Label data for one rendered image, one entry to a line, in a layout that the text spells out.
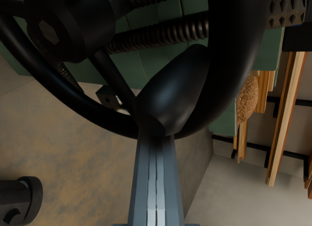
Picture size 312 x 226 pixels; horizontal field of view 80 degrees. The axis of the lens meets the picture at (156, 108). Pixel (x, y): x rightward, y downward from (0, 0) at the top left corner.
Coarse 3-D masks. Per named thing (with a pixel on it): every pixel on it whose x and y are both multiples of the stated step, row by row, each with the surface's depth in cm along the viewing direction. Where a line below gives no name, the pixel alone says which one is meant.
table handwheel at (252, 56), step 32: (0, 0) 18; (32, 0) 13; (64, 0) 13; (96, 0) 14; (128, 0) 18; (224, 0) 8; (256, 0) 8; (0, 32) 22; (32, 32) 16; (64, 32) 13; (96, 32) 15; (224, 32) 9; (256, 32) 9; (32, 64) 24; (96, 64) 17; (224, 64) 10; (64, 96) 25; (128, 96) 19; (224, 96) 12; (128, 128) 22; (192, 128) 16
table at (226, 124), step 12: (168, 0) 19; (180, 0) 19; (168, 12) 20; (180, 12) 19; (168, 48) 23; (180, 48) 22; (228, 108) 37; (216, 120) 41; (228, 120) 39; (216, 132) 43; (228, 132) 41
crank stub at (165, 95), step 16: (192, 48) 10; (176, 64) 9; (192, 64) 9; (208, 64) 10; (160, 80) 8; (176, 80) 8; (192, 80) 8; (144, 96) 7; (160, 96) 7; (176, 96) 7; (192, 96) 8; (144, 112) 7; (160, 112) 7; (176, 112) 7; (144, 128) 8; (160, 128) 7; (176, 128) 8
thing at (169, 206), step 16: (160, 144) 9; (160, 160) 8; (176, 160) 8; (160, 176) 7; (176, 176) 7; (160, 192) 7; (176, 192) 7; (160, 208) 6; (176, 208) 6; (160, 224) 6; (176, 224) 6; (192, 224) 7
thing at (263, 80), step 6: (264, 72) 44; (258, 78) 46; (264, 78) 45; (258, 84) 47; (264, 84) 46; (264, 90) 47; (258, 96) 49; (264, 96) 48; (258, 102) 51; (264, 102) 50; (258, 108) 52; (264, 108) 51
